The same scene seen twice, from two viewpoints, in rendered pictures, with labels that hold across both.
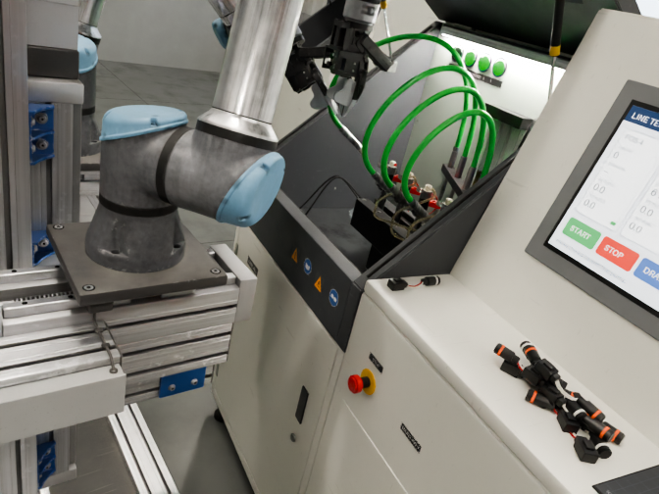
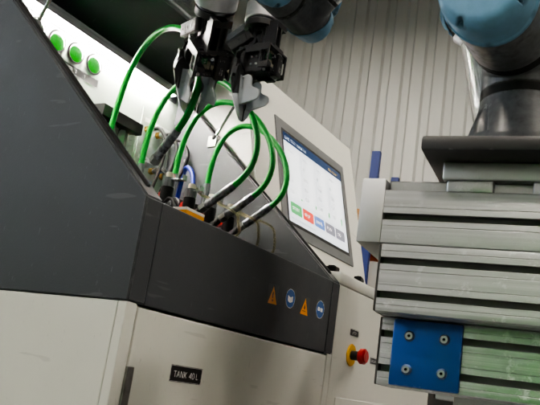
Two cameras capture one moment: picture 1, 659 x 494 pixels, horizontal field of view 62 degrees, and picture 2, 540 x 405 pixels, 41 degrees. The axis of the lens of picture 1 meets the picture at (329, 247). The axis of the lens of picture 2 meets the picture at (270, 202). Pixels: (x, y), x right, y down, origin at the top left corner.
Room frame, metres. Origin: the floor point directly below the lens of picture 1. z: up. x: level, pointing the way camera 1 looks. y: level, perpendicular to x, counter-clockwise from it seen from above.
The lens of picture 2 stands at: (1.83, 1.34, 0.70)
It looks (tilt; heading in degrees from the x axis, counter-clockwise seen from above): 14 degrees up; 245
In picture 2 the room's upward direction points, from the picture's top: 8 degrees clockwise
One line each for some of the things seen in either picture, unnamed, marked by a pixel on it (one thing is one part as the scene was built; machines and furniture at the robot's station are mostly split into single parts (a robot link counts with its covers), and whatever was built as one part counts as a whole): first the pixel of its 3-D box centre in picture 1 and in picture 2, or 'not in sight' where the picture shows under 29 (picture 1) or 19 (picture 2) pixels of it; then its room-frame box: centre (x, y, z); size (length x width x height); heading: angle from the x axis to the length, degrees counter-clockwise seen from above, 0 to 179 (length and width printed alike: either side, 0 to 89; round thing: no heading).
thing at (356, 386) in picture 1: (360, 382); (358, 356); (0.87, -0.12, 0.80); 0.05 x 0.04 x 0.05; 33
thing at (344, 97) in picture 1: (343, 98); (255, 102); (1.29, 0.05, 1.25); 0.06 x 0.03 x 0.09; 123
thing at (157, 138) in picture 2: not in sight; (153, 169); (1.34, -0.46, 1.20); 0.13 x 0.03 x 0.31; 33
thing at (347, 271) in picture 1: (294, 243); (247, 289); (1.27, 0.09, 0.87); 0.62 x 0.04 x 0.16; 33
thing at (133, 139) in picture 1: (147, 152); not in sight; (0.76, 0.30, 1.20); 0.13 x 0.12 x 0.14; 78
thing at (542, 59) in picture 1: (507, 48); (108, 48); (1.54, -0.33, 1.43); 0.54 x 0.03 x 0.02; 33
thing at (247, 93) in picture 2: (337, 94); (247, 96); (1.32, 0.07, 1.25); 0.06 x 0.03 x 0.09; 123
